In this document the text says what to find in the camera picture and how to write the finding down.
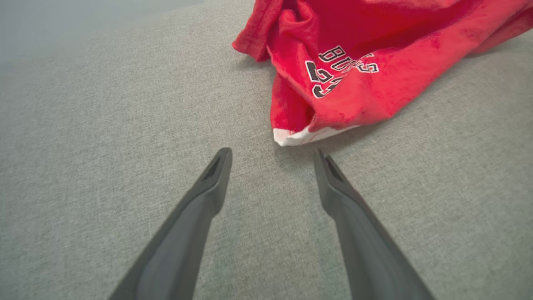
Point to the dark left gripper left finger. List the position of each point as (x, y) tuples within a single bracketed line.
[(183, 241)]

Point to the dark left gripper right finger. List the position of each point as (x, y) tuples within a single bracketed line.
[(366, 250)]

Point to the red and white jersey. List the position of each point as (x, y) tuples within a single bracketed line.
[(395, 83)]

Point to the grey fabric sofa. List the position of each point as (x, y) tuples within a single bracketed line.
[(83, 166)]

